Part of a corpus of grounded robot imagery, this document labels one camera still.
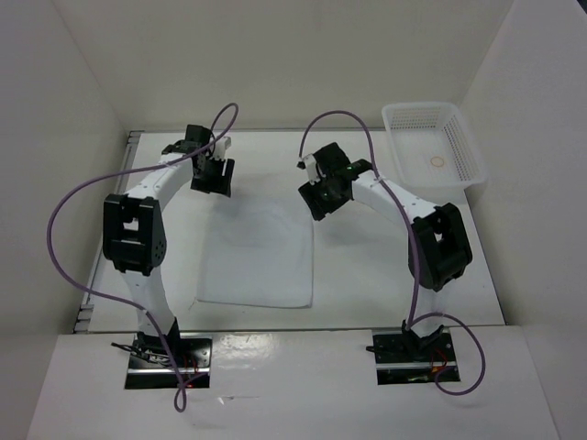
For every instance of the white fabric skirt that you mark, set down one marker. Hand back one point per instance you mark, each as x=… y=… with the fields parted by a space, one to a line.
x=258 y=251

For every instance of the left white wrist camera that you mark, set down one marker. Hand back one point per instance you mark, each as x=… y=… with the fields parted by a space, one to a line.
x=220 y=147

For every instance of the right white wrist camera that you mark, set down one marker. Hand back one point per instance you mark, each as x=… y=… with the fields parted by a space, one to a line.
x=309 y=164

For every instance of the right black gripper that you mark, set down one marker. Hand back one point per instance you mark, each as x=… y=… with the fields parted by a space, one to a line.
x=311 y=193

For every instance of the white perforated plastic basket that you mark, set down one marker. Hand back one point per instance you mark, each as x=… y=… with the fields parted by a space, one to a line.
x=418 y=131

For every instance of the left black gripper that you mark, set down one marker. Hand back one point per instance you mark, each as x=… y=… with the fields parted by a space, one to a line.
x=220 y=184

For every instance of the orange rubber band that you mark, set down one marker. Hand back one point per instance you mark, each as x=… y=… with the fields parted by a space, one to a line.
x=437 y=162

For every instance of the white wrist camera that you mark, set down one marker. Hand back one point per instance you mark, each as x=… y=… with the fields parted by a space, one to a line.
x=220 y=147
x=309 y=164

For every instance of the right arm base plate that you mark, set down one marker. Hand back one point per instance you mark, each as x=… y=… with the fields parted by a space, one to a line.
x=401 y=360

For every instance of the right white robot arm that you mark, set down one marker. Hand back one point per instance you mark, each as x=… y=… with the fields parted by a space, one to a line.
x=438 y=246

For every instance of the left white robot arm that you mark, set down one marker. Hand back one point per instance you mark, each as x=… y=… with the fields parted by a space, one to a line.
x=134 y=238

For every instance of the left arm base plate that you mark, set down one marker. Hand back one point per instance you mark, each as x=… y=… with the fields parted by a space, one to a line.
x=151 y=369

